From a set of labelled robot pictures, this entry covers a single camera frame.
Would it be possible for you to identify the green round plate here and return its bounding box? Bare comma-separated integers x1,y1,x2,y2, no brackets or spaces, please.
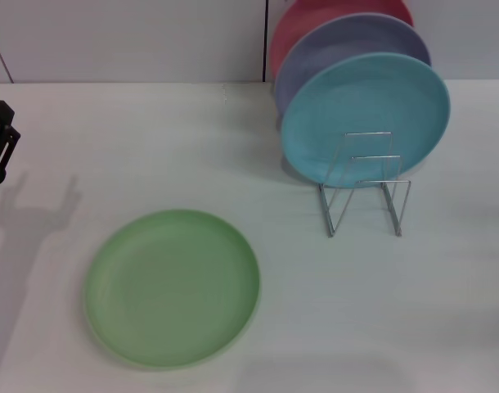
83,208,262,368

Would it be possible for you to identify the red round plate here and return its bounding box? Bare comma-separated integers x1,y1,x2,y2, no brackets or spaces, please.
268,0,414,83

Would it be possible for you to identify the teal round plate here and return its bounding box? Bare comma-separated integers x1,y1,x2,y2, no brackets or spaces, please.
280,52,452,189

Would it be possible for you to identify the purple round plate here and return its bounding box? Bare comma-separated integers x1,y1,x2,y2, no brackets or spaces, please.
273,11,433,120

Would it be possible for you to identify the metal wire plate rack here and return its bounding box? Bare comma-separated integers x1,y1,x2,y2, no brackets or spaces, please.
317,131,411,238

